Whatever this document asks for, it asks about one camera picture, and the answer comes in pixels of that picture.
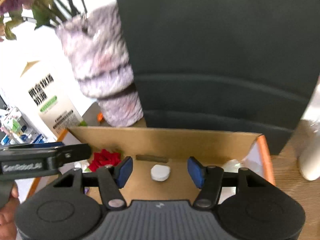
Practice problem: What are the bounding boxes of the white milk carton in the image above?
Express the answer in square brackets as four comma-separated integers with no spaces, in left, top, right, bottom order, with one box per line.
[1,30,93,139]

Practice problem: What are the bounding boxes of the dried pink flower bouquet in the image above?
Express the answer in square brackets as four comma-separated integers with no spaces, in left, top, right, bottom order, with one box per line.
[1,0,87,42]

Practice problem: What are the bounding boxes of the red fabric rose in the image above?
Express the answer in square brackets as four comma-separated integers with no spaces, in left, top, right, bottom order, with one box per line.
[88,149,121,172]

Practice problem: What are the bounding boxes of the purple white ceramic vase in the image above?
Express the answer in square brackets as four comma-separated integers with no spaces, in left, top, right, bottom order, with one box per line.
[55,3,143,127]

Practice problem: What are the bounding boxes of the colourful boxes on shelf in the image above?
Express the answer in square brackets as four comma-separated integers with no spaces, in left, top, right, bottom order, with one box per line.
[1,107,48,146]

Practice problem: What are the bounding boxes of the black paper shopping bag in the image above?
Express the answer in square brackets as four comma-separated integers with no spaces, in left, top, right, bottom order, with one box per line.
[117,0,319,155]

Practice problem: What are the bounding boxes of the cardboard box orange rim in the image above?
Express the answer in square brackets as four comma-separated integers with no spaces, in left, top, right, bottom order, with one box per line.
[57,126,275,203]

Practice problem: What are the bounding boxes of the white thermos grey lid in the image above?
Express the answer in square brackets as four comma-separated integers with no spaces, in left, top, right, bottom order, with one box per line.
[298,79,319,181]

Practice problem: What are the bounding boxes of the white round plastic cap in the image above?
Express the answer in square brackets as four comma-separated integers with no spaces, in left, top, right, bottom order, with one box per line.
[150,164,171,182]

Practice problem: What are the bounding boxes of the person's hand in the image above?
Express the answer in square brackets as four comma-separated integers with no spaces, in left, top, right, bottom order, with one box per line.
[0,183,20,240]

